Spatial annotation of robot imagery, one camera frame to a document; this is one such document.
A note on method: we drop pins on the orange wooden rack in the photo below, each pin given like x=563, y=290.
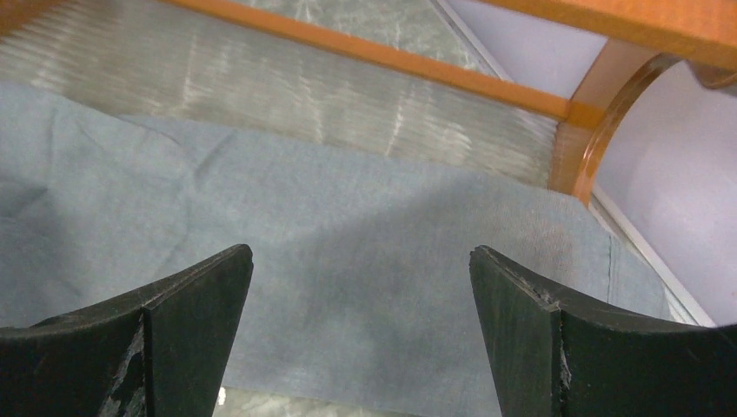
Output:
x=644, y=38

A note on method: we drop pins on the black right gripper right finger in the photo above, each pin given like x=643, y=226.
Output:
x=555, y=351

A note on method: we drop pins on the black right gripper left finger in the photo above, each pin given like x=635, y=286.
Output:
x=157, y=350

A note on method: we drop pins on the grey button-up shirt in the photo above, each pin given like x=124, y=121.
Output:
x=361, y=289

